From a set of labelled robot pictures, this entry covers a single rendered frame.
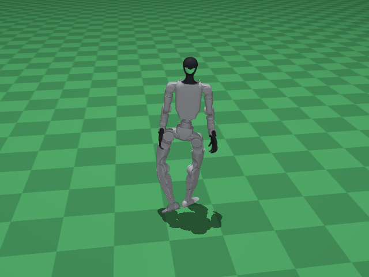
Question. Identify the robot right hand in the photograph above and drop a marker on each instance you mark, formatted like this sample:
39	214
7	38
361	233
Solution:
213	142

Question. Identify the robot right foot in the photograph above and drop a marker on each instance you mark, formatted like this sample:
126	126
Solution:
193	200

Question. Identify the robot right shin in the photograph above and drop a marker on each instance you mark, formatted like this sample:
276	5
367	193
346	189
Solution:
191	183

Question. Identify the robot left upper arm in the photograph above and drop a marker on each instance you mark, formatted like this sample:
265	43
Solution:
170	88

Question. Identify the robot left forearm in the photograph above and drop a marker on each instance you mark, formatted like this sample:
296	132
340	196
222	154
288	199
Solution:
163	119

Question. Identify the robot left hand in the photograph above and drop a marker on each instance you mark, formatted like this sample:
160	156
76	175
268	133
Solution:
160	136

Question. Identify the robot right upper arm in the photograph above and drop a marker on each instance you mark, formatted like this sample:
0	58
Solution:
207	90

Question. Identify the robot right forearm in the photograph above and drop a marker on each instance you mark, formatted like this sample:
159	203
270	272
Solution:
210	122

